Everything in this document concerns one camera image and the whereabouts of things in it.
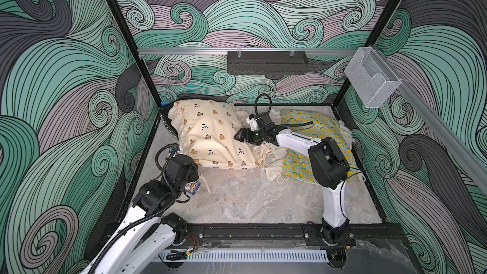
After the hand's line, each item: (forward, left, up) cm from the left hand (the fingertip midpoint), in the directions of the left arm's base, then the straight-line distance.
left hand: (191, 162), depth 72 cm
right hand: (+19, -18, -11) cm, 28 cm away
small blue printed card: (-3, +3, -19) cm, 19 cm away
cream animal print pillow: (+18, -3, -2) cm, 19 cm away
